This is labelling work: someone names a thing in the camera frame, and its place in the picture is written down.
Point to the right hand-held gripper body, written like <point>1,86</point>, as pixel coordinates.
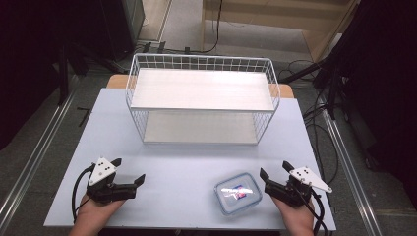
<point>303,177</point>

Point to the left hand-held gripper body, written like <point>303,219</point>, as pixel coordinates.
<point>102,172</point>

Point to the clear plastic container blue lid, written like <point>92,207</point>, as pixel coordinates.
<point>237,193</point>

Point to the person's right hand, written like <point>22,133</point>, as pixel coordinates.
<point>298,218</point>

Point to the person's left hand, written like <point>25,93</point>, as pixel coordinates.
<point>93,214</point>

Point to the small black angled strip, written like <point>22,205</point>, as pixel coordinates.
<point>86,114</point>

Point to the black stand legs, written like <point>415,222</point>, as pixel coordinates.
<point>64,75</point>
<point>331,85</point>

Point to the dark cabinet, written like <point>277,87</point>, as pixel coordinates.
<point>126,26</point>

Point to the light wooden shelf unit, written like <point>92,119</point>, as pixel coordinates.
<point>262,14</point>

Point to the aluminium floor rail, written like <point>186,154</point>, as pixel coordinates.
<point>352,170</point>
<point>34,157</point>

